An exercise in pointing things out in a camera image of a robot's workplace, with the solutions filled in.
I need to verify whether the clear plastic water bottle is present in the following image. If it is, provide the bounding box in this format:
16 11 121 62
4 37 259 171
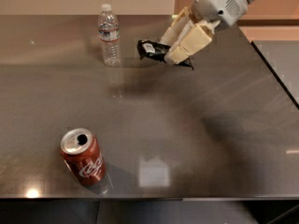
97 4 121 67

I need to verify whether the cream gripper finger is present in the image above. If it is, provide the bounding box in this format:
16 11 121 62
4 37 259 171
160 6 198 46
165 20 220 63

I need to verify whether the red coca-cola can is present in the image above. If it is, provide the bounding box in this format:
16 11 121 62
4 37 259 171
60 128 106 186

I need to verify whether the black rxbar chocolate wrapper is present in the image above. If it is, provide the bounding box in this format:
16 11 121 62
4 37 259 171
136 40 194 69

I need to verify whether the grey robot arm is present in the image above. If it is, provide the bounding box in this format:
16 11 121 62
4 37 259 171
160 0 254 64

